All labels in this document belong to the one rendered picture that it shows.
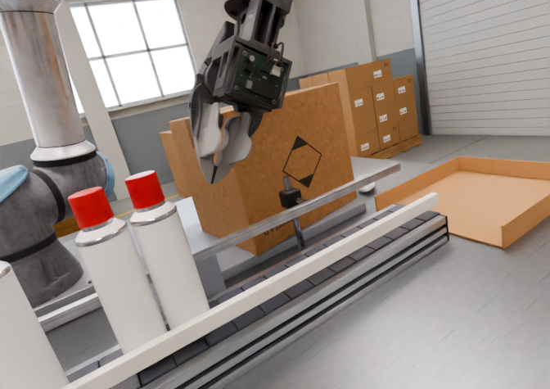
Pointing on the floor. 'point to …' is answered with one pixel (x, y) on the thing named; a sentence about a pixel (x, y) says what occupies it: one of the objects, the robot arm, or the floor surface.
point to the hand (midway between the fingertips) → (211, 172)
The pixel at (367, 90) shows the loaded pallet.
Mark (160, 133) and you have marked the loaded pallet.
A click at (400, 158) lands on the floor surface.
